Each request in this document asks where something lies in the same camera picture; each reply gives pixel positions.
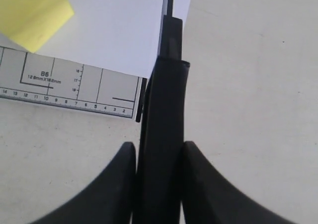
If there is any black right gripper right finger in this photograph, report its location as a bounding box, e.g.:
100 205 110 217
182 141 318 224

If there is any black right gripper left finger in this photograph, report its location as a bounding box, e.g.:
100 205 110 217
35 142 136 224

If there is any black cutter blade arm handle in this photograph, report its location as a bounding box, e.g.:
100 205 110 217
132 0 190 224

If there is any white paper strip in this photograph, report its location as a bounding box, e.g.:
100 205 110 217
0 0 192 79

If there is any yellow foam block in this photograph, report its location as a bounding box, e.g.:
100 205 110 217
0 0 74 53

